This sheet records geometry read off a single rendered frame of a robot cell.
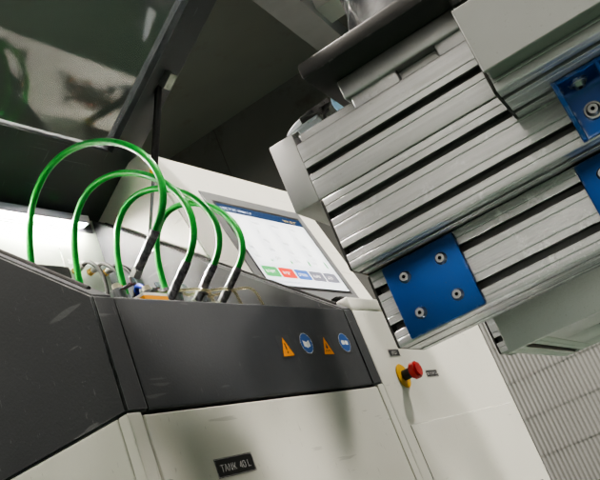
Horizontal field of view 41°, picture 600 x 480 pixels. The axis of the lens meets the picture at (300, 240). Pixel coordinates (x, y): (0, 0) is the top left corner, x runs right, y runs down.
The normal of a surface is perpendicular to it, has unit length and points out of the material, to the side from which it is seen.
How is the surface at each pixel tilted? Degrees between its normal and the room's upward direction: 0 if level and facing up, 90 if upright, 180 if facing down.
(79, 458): 90
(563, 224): 90
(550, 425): 90
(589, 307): 90
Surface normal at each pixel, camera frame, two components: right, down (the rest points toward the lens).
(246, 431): 0.77, -0.47
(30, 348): -0.53, -0.10
